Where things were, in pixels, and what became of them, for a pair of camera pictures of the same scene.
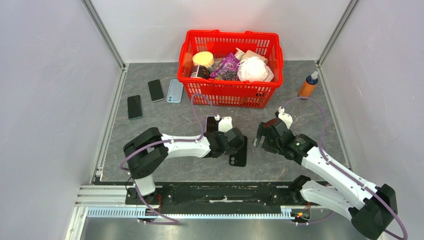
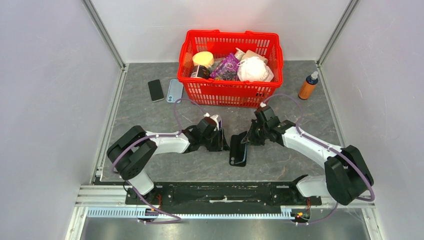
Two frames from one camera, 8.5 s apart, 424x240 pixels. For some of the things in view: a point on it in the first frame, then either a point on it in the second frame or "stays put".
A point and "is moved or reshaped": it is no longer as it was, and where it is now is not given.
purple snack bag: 227,69 stays put
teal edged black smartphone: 134,107 to 240,152
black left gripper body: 230,150 to 211,142
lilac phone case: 211,124 is moved or reshaped
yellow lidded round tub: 203,58 stays put
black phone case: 240,159 stays put
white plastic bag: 253,68 stays put
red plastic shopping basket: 228,93 stays put
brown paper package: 250,53 stays put
